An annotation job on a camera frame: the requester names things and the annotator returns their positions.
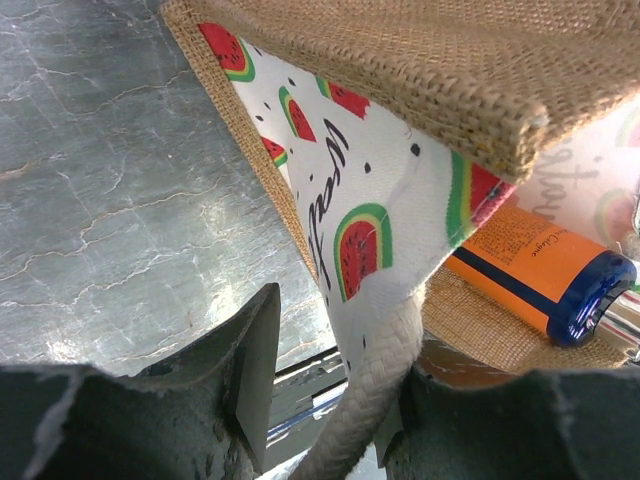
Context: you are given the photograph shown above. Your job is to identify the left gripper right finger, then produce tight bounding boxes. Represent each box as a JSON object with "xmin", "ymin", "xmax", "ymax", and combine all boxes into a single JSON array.
[{"xmin": 383, "ymin": 339, "xmax": 639, "ymax": 479}]

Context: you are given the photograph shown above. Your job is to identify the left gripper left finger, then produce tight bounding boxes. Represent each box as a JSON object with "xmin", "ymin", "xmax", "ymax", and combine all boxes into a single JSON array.
[{"xmin": 1, "ymin": 283, "xmax": 281, "ymax": 479}]

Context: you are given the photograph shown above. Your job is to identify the brown canvas tote bag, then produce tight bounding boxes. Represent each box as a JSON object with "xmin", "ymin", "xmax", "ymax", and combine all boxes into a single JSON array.
[{"xmin": 162, "ymin": 1, "xmax": 639, "ymax": 479}]

